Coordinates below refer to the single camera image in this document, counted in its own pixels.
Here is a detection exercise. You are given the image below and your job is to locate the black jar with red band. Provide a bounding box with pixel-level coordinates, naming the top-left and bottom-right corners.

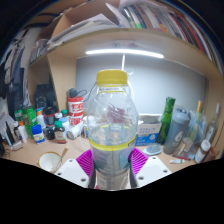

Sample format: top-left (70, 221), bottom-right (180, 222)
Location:
top-left (43, 106), bottom-right (57, 127)

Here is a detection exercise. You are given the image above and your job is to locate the transparent green container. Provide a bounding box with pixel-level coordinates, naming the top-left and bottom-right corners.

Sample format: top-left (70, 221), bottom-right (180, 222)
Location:
top-left (22, 105), bottom-right (38, 138)

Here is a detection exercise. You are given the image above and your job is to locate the blue hanging garment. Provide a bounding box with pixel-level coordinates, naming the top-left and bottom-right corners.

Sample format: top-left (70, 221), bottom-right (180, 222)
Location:
top-left (6, 46), bottom-right (30, 118)

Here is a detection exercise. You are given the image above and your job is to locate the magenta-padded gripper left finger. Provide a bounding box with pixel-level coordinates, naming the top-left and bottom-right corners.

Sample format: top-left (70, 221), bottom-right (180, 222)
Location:
top-left (54, 148), bottom-right (96, 190)

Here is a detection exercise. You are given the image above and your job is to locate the gold-capped slim bottle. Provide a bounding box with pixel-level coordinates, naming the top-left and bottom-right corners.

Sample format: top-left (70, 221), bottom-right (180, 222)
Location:
top-left (194, 100), bottom-right (204, 141)

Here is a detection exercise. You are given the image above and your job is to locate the blue and white carton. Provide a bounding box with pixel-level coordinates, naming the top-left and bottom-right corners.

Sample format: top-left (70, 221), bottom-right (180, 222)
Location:
top-left (134, 114), bottom-right (163, 147)

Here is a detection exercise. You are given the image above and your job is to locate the clear glass bottle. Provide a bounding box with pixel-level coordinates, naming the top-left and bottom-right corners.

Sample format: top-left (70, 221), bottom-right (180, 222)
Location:
top-left (203, 102), bottom-right (221, 144)

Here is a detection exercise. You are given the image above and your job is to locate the clear yellow-capped water bottle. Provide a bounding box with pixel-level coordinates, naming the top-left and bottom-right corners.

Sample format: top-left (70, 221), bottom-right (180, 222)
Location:
top-left (86, 69), bottom-right (139, 191)

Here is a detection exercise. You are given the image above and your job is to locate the red and white canister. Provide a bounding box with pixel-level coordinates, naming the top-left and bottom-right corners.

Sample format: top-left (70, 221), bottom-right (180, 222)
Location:
top-left (67, 95), bottom-right (85, 126)

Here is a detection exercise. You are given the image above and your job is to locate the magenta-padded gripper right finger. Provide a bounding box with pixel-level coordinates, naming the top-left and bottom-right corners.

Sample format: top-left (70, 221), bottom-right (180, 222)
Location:
top-left (129, 147), bottom-right (173, 188)

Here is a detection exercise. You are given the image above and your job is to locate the grey shaker bottle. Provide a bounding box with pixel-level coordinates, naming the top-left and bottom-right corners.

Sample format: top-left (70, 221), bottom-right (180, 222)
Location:
top-left (162, 106), bottom-right (191, 155)

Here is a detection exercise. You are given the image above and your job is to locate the cream ceramic mug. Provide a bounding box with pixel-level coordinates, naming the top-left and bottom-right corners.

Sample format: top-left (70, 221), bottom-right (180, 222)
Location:
top-left (37, 151), bottom-right (63, 174)

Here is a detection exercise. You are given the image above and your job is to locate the black hanging jacket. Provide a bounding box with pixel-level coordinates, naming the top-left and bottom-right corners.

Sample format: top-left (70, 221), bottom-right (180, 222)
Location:
top-left (0, 56), bottom-right (10, 101)

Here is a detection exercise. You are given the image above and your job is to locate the wooden spoon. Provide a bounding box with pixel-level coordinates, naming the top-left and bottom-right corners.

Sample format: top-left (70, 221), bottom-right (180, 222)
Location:
top-left (58, 146), bottom-right (70, 168)

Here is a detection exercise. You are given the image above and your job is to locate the white jar with blue lid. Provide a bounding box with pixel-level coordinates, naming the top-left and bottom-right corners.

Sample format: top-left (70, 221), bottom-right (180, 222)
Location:
top-left (31, 124), bottom-right (46, 144)

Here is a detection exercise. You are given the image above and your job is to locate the black box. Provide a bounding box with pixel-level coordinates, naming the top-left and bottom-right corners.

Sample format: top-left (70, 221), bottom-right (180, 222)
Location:
top-left (34, 83), bottom-right (57, 109)

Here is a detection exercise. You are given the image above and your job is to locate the brown bottle with green cap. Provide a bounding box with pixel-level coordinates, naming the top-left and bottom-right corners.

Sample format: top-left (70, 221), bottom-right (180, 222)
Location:
top-left (53, 120), bottom-right (68, 144)

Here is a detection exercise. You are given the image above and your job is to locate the tall green bottle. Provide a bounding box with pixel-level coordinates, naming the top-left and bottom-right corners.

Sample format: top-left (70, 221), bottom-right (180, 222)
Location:
top-left (156, 96), bottom-right (177, 145)

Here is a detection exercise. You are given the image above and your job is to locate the white bottle with orange cap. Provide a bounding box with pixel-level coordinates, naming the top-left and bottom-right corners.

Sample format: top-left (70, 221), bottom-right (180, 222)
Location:
top-left (18, 120), bottom-right (29, 144)

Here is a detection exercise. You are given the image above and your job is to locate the light blue hairbrush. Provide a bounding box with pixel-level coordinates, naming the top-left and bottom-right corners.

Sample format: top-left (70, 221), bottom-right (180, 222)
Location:
top-left (142, 143), bottom-right (163, 156)

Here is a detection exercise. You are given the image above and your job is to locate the small white tube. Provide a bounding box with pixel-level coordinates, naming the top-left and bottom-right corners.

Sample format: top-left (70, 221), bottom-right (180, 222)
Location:
top-left (169, 158), bottom-right (186, 165)

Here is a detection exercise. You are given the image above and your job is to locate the white under-shelf light strip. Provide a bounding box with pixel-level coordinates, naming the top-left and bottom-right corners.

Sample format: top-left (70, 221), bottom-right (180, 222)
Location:
top-left (85, 48), bottom-right (165, 59)

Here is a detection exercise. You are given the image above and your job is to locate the brown jar with white lid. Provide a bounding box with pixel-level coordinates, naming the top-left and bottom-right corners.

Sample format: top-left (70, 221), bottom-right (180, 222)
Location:
top-left (194, 139), bottom-right (212, 164)

